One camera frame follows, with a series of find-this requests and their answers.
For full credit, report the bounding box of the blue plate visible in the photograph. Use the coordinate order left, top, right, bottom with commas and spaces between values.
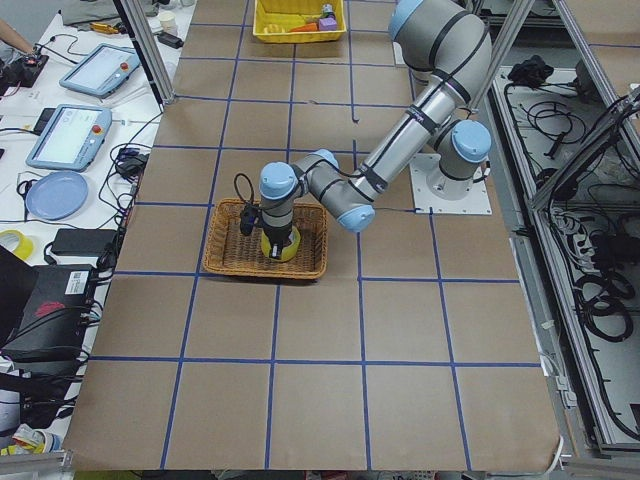
25, 171, 88, 220

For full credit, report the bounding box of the teach pendant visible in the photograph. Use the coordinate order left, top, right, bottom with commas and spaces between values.
26, 104, 112, 172
59, 43, 141, 99

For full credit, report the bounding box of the upper teach pendant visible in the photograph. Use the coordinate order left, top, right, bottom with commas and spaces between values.
59, 43, 141, 99

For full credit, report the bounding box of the yellow tape roll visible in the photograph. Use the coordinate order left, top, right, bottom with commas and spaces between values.
0, 229, 34, 261
260, 226, 301, 262

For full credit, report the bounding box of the yellow woven basket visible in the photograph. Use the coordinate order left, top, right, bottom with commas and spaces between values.
253, 1, 346, 44

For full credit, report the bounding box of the black glove cloth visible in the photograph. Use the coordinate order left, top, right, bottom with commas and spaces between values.
507, 55, 554, 88

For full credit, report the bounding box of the aluminium frame post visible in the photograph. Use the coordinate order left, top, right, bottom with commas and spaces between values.
113, 0, 175, 106

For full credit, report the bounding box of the black power adapter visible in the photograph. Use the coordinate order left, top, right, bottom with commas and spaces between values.
50, 228, 116, 257

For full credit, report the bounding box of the black computer box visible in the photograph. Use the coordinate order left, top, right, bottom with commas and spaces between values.
1, 264, 97, 363

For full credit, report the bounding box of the lower teach pendant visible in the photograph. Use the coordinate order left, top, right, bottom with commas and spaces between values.
26, 104, 112, 172

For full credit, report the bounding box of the yellow tape roll on desk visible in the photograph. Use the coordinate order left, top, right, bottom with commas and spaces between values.
0, 229, 34, 261

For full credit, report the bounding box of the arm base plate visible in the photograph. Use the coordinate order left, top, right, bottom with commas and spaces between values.
408, 153, 492, 215

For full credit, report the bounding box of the toy croissant bread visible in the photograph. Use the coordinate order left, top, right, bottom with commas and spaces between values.
263, 24, 287, 35

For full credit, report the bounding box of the purple foam cube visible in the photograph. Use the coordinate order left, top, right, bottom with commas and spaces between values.
318, 17, 338, 31

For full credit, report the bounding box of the black corrugated cable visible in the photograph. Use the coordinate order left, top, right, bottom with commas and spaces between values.
233, 172, 261, 207

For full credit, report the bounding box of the brown wicker basket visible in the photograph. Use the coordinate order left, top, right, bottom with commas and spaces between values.
203, 198, 328, 281

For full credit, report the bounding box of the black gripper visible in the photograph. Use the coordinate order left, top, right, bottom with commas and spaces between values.
239, 203, 293, 260

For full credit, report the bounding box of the orange toy carrot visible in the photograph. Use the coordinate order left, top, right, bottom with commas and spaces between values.
290, 22, 319, 33

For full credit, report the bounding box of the small labelled bottle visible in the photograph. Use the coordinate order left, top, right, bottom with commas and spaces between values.
322, 3, 335, 18

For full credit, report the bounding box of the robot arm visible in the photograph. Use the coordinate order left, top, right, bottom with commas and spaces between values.
240, 1, 492, 260

